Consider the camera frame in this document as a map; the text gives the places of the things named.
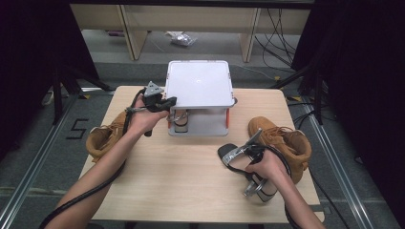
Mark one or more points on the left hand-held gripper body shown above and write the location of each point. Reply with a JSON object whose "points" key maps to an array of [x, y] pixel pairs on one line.
{"points": [[154, 100]]}

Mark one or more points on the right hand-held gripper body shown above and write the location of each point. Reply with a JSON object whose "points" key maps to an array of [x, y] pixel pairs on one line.
{"points": [[256, 152]]}

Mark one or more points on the tan suede boot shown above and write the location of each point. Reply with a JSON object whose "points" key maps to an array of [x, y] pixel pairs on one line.
{"points": [[270, 133], [102, 143]]}

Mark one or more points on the white shoe rack orange supports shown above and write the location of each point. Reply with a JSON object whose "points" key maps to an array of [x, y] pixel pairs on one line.
{"points": [[197, 82]]}

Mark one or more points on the person's right hand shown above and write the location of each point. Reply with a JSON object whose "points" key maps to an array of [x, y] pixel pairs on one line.
{"points": [[270, 168]]}

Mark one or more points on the person's left hand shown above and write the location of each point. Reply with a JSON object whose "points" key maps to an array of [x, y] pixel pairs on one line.
{"points": [[143, 120]]}

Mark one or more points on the clear plastic bag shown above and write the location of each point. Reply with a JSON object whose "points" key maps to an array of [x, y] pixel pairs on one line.
{"points": [[182, 38]]}

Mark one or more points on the beige wooden desk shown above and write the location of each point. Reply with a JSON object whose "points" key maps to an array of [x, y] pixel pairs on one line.
{"points": [[191, 19]]}

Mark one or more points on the dark curtain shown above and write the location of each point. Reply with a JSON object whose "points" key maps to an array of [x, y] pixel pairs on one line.
{"points": [[366, 79], [28, 63]]}

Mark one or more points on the aluminium floor rail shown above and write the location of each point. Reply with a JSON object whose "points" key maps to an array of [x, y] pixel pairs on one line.
{"points": [[340, 171], [35, 159]]}

